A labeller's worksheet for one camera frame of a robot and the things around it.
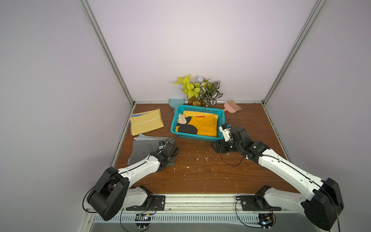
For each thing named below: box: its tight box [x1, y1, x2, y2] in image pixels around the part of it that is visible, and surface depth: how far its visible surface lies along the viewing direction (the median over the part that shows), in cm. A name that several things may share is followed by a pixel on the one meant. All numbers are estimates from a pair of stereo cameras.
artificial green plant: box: [173, 74, 224, 110], surface depth 96 cm
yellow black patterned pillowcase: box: [174, 110, 219, 137], surface depth 103 cm
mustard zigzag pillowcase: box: [129, 108, 165, 137], surface depth 109 cm
